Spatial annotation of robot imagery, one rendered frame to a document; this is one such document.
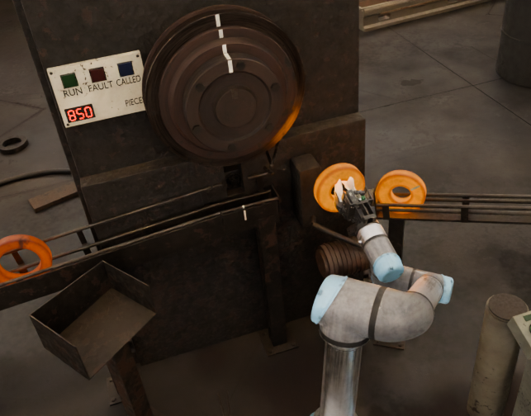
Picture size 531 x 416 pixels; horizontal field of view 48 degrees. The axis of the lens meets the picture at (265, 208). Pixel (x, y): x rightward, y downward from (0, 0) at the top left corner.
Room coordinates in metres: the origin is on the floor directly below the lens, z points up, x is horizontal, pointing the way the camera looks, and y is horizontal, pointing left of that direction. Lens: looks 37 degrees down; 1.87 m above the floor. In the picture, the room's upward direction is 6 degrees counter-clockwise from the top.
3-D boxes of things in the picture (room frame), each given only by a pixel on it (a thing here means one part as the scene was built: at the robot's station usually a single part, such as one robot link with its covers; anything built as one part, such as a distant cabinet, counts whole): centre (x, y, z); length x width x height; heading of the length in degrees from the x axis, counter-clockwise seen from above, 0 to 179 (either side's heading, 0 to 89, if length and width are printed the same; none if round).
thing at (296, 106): (1.60, 0.08, 1.11); 0.47 x 0.06 x 0.47; 104
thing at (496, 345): (1.19, -0.68, 0.26); 0.12 x 0.12 x 0.52
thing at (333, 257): (1.55, -0.28, 0.27); 0.22 x 0.13 x 0.53; 104
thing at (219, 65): (1.51, 0.05, 1.11); 0.28 x 0.06 x 0.28; 104
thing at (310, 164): (1.67, -0.15, 0.68); 0.11 x 0.08 x 0.24; 14
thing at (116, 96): (1.63, 0.43, 1.15); 0.26 x 0.02 x 0.18; 104
